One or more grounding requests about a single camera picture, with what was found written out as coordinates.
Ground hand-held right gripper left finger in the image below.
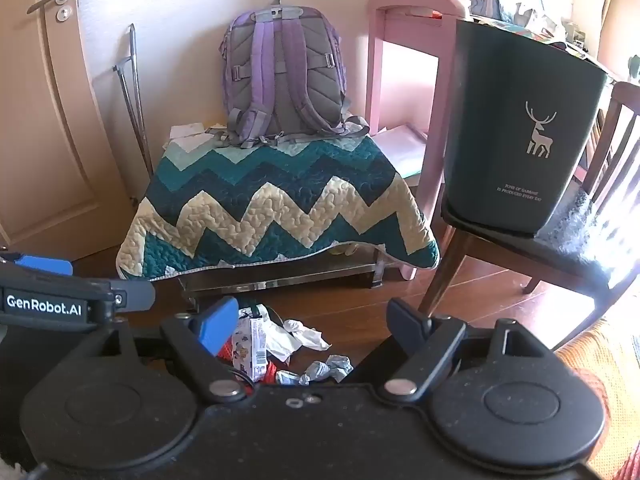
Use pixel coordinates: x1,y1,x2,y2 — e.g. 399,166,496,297
82,296,251,404

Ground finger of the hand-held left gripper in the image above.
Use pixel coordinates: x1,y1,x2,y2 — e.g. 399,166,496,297
0,252,74,277
95,279,156,314

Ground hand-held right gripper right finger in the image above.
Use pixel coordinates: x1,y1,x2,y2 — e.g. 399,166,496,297
379,297,556,402

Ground small printed drink carton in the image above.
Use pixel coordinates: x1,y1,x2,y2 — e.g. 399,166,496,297
232,317,271,384

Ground silver wrapper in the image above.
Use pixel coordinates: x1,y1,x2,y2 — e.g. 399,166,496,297
277,354,354,386

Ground white tissue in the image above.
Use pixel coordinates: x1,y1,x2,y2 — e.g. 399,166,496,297
265,317,332,362

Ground dark green bin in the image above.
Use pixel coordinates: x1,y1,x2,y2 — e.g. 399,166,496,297
442,17,614,235

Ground dark wooden chair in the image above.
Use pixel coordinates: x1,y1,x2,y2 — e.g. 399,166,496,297
417,80,640,352

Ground beige wooden door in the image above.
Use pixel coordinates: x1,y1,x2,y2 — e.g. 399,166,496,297
0,0,134,262

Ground teal zigzag quilt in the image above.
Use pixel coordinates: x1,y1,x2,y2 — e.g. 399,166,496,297
115,132,441,281

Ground white paper sheets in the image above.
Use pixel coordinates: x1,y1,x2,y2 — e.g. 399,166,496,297
169,122,231,154

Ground white paper stack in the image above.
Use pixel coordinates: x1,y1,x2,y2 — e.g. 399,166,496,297
370,125,431,179

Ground orange patterned blanket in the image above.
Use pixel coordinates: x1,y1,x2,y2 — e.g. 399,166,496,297
554,320,640,480

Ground pink desk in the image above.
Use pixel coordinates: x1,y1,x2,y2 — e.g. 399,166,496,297
365,0,474,281

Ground purple grey backpack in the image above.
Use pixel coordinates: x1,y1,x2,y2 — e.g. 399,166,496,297
218,0,371,149

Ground folded metal frame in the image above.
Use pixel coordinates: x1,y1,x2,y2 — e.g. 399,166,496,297
112,23,155,181

